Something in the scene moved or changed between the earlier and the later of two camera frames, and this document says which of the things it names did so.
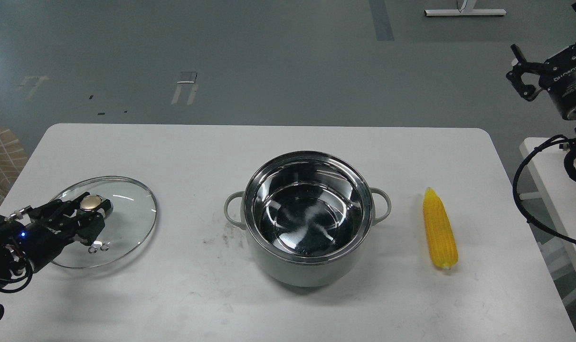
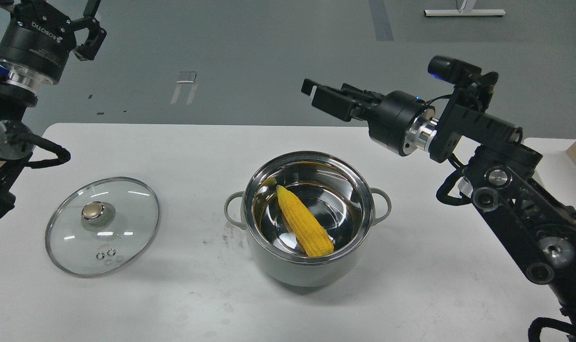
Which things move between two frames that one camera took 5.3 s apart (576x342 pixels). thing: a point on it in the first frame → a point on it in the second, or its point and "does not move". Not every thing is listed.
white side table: x=565 y=198 does not move
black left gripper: x=51 y=228 → x=38 y=38
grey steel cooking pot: x=308 y=215 does not move
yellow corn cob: x=441 y=235 → x=314 y=239
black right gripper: x=567 y=76 → x=400 y=122
